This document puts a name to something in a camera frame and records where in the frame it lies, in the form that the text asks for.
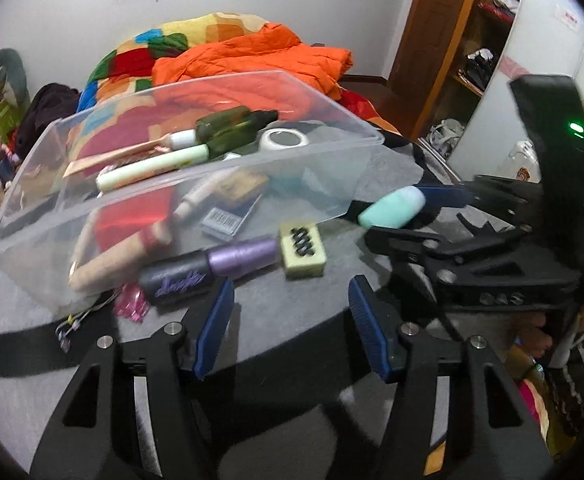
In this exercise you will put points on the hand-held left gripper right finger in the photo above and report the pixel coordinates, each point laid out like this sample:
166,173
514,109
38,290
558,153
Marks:
369,330

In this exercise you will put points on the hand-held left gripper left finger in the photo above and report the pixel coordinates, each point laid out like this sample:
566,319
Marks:
214,330

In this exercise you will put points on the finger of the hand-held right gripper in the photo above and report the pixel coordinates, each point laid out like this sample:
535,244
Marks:
447,196
412,247

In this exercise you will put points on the mint green bottle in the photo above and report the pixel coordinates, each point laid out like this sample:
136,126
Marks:
392,207

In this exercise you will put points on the purple bottle with black cap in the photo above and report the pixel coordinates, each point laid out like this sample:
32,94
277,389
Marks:
242,257

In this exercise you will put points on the beige block with black holes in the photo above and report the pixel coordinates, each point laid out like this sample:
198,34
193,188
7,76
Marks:
302,260

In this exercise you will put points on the beige cosmetic tube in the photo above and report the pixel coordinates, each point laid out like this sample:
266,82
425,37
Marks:
112,260

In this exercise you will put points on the red pouch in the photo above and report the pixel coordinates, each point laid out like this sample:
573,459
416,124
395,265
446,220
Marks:
132,220

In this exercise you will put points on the small brown and blue box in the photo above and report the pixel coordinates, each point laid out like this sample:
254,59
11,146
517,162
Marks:
242,185

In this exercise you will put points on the pale green tube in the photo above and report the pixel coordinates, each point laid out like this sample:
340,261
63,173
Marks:
147,167

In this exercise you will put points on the white tape roll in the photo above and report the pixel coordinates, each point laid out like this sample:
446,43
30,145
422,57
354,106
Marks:
267,141

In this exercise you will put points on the peach tube with white cap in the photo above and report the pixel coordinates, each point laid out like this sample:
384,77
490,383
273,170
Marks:
182,139

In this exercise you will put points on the green glass jar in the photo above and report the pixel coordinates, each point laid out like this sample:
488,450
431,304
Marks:
232,127

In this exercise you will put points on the clear plastic bin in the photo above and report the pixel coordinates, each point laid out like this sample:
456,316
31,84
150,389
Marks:
47,200

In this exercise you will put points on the person's right hand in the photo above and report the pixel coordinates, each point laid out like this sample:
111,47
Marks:
534,335

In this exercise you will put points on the white suitcase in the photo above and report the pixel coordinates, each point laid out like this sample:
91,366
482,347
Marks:
522,162

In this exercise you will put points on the white handbag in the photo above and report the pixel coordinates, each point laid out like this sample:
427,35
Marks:
447,135

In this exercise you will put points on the pink packet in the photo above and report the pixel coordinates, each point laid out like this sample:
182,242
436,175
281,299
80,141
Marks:
132,302

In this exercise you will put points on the wooden wardrobe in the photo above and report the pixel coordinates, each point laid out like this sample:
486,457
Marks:
437,35

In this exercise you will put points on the white sliding wardrobe door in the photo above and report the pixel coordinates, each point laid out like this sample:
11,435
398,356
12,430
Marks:
532,25

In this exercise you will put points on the floral blanket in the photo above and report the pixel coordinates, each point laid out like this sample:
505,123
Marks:
534,400

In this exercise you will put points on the orange duvet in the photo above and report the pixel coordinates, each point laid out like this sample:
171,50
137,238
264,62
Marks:
247,60

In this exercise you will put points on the dark clothing pile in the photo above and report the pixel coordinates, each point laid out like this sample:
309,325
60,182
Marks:
42,115

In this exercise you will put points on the colourful patchwork quilt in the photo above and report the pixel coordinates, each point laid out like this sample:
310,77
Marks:
122,60

